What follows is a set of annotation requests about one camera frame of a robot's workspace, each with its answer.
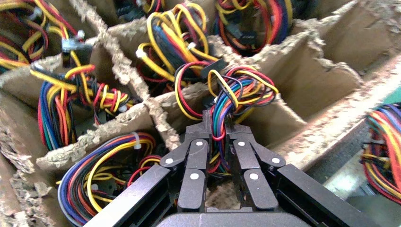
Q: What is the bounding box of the brown cardboard divider box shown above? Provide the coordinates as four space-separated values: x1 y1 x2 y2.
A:
0 0 401 227

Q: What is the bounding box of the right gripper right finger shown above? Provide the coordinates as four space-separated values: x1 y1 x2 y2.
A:
225 124 286 211

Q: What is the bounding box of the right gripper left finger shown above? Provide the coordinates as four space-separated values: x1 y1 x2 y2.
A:
159 109 212 212

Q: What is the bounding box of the power supply with coloured wires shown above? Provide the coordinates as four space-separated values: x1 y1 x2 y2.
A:
0 0 95 70
362 104 401 205
56 132 164 227
135 3 220 91
213 0 295 56
174 61 279 179
115 0 166 20
30 64 134 152

